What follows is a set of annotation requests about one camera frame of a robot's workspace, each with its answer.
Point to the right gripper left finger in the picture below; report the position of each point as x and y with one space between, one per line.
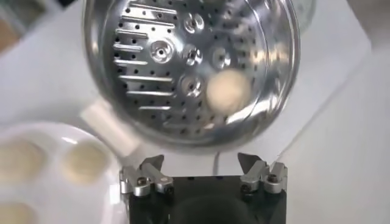
146 179

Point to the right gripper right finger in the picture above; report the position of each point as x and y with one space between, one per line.
262 176

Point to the white steamed baozi bun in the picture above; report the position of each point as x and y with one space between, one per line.
15 214
19 158
228 91
85 161

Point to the perforated steel steamer basket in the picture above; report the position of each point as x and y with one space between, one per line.
152 76

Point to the white oval plate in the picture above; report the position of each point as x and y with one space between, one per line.
55 194

